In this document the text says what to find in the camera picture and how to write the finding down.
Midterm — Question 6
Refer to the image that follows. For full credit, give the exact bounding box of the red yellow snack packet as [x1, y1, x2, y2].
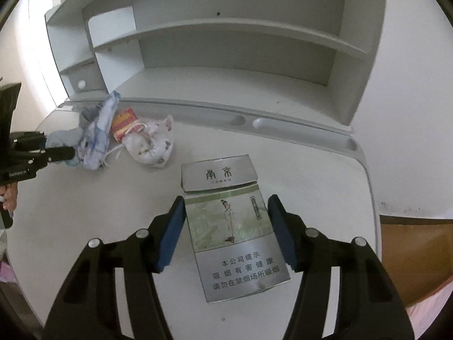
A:
[111, 107, 138, 142]

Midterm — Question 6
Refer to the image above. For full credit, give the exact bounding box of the white desk shelf unit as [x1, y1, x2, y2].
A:
[45, 0, 385, 131]

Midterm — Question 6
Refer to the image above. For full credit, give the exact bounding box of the silver green cigarette pack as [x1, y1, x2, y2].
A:
[181, 155, 290, 302]

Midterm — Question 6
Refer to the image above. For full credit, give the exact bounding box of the white knotted plastic bag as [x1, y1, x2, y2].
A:
[114, 114, 174, 168]

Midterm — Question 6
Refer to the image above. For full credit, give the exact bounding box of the blue white cloth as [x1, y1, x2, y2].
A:
[45, 91, 121, 170]

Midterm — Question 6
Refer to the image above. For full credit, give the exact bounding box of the person's left hand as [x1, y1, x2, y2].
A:
[0, 183, 18, 216]

